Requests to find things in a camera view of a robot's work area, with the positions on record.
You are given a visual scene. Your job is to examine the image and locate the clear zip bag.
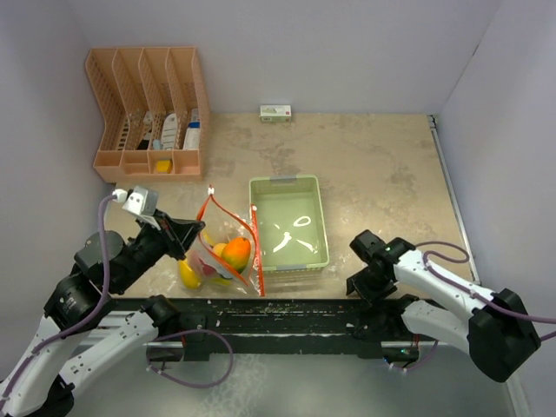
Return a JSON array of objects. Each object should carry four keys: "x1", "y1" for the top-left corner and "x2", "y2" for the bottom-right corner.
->
[{"x1": 180, "y1": 186, "x2": 265, "y2": 296}]

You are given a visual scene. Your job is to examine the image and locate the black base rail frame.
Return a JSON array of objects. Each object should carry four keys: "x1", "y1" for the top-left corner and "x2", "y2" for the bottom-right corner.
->
[{"x1": 99, "y1": 297, "x2": 509, "y2": 361}]

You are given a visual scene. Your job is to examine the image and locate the white blue items in organizer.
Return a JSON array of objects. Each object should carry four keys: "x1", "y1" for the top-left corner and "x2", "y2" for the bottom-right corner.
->
[{"x1": 116, "y1": 109, "x2": 201, "y2": 150}]

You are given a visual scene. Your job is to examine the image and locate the green orange mango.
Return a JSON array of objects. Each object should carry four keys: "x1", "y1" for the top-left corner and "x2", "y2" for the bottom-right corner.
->
[{"x1": 221, "y1": 237, "x2": 251, "y2": 273}]

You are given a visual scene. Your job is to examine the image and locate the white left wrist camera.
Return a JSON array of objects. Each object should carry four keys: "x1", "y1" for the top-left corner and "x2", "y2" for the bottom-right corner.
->
[{"x1": 112, "y1": 186, "x2": 159, "y2": 224}]

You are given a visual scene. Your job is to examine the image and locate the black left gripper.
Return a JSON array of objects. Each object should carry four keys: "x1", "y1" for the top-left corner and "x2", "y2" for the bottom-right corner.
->
[{"x1": 112, "y1": 207, "x2": 205, "y2": 292}]

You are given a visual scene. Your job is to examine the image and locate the red apple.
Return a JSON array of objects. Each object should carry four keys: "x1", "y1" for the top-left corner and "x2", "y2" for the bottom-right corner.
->
[{"x1": 187, "y1": 251, "x2": 216, "y2": 278}]

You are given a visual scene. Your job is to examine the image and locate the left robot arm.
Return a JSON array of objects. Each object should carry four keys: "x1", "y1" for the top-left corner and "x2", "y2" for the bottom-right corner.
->
[{"x1": 1, "y1": 210, "x2": 205, "y2": 416}]

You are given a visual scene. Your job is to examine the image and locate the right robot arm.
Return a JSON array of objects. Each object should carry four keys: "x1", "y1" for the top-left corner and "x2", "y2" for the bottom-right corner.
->
[{"x1": 347, "y1": 230, "x2": 541, "y2": 382}]

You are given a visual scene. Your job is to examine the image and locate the small white green box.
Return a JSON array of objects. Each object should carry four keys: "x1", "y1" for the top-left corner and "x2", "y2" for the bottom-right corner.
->
[{"x1": 259, "y1": 104, "x2": 292, "y2": 123}]

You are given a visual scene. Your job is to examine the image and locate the orange fruit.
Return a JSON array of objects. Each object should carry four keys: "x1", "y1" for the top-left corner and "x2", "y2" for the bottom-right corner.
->
[{"x1": 212, "y1": 242, "x2": 227, "y2": 257}]

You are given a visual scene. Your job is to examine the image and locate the yellow block in organizer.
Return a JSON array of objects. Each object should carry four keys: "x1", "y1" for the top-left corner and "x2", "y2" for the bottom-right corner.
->
[{"x1": 156, "y1": 160, "x2": 172, "y2": 174}]

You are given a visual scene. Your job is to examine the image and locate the yellow banana bunch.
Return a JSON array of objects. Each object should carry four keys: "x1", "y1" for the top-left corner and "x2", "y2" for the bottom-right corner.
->
[{"x1": 178, "y1": 231, "x2": 233, "y2": 290}]

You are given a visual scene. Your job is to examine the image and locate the pink desk file organizer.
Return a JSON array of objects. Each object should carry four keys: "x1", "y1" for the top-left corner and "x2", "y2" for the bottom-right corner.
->
[{"x1": 85, "y1": 46, "x2": 211, "y2": 183}]

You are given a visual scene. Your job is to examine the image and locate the pale green plastic basket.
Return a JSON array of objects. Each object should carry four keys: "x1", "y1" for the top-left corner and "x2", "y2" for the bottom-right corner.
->
[{"x1": 249, "y1": 175, "x2": 329, "y2": 274}]

